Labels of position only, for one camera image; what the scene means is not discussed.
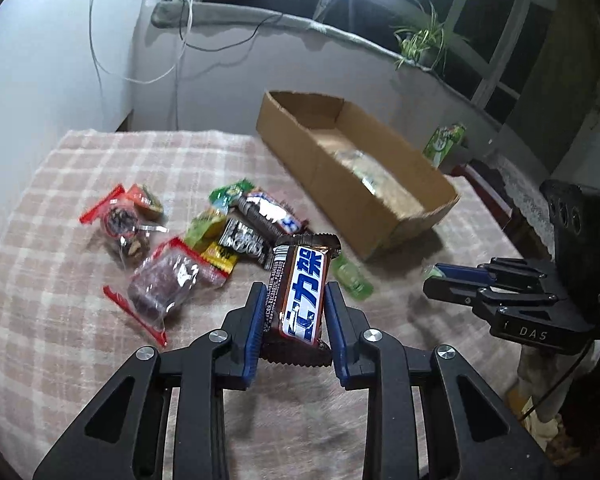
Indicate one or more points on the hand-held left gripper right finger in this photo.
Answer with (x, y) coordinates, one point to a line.
(337, 335)

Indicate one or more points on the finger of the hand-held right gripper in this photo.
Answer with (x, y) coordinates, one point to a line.
(450, 290)
(460, 272)

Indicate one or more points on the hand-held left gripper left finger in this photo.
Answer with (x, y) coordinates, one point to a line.
(252, 332)

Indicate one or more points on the small green candy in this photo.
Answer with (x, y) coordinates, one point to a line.
(432, 272)

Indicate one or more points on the brown chocolate bar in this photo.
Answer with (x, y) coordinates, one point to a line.
(300, 285)
(267, 210)

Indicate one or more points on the yellow snack packet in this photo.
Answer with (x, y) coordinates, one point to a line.
(220, 256)

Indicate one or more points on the black white snack packet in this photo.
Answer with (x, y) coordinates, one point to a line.
(242, 240)

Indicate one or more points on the large red-edged purple packet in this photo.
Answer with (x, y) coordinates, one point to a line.
(160, 280)

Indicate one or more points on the light green snack packet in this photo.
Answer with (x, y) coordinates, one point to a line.
(205, 224)

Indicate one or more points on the clear nut packet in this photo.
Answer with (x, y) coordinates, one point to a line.
(135, 250)

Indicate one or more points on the cardboard box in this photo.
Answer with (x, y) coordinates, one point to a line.
(300, 160)

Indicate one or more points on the red-edged dark fruit packet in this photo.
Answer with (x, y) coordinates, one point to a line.
(112, 217)

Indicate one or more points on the translucent green snack packet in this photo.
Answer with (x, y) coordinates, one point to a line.
(352, 277)

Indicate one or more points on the white lace cloth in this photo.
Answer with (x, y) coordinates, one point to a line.
(527, 205)

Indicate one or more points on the green carton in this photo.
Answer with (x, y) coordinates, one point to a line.
(445, 142)

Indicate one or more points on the clear plastic packet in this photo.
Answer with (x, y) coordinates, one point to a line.
(365, 172)

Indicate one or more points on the dark green snack packet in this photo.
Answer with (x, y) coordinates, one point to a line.
(230, 193)

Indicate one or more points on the orange snack packet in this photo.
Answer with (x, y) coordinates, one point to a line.
(147, 200)

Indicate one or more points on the plaid tablecloth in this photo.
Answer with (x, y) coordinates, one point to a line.
(55, 310)

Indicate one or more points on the potted spider plant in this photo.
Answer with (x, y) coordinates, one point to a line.
(422, 40)

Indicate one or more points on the black tripod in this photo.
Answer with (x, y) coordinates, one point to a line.
(347, 2)

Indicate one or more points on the grey stone window sill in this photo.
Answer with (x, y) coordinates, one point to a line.
(280, 25)

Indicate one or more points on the white cabinet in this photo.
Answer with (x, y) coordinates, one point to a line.
(55, 60)

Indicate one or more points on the white window frame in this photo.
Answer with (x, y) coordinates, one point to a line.
(510, 20)

